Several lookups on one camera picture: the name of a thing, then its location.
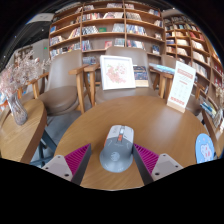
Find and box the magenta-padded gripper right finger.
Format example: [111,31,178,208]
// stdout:
[131,143,184,186]

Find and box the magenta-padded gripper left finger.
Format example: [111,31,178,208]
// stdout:
[41,143,92,186]

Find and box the grey computer mouse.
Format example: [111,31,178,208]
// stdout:
[99,124,135,174]

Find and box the round light blue mouse pad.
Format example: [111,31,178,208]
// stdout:
[194,133,216,164]

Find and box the round wooden side table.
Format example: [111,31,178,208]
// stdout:
[201,109,224,158]
[0,98,58,165]

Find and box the stack of books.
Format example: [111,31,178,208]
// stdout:
[199,99,218,118]

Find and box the white sign on wooden base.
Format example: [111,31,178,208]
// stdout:
[166,60,197,114]

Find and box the dark cover book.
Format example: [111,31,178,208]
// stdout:
[132,65,150,88]

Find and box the white framed flower picture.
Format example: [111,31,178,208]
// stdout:
[99,54,137,91]

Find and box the teal book stack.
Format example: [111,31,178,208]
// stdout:
[149,63,176,75]

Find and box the distant wooden bookshelf unit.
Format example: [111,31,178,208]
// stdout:
[14,44,34,65]

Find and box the wide wooden bookshelf unit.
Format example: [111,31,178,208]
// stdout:
[48,1,167,68]

